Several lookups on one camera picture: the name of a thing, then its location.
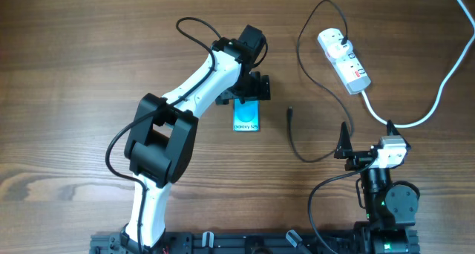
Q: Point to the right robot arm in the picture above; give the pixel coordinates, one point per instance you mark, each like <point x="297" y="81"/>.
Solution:
<point x="391" y="206"/>

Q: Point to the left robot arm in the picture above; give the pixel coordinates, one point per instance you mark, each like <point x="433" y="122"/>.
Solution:
<point x="161" y="141"/>

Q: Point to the white USB charger plug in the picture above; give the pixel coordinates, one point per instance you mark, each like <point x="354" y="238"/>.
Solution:
<point x="337" y="50"/>

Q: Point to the white power strip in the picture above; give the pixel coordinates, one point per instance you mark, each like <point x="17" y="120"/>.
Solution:
<point x="349" y="68"/>

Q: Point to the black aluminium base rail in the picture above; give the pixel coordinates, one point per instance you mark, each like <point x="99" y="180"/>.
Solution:
<point x="335" y="241"/>

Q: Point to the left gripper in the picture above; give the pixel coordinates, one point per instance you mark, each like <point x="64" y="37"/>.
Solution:
<point x="259" y="90"/>

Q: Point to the Galaxy S25 smartphone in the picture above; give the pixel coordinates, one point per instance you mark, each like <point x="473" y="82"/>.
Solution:
<point x="246" y="116"/>

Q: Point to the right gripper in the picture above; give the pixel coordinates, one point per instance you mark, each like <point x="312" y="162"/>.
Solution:
<point x="345" y="149"/>

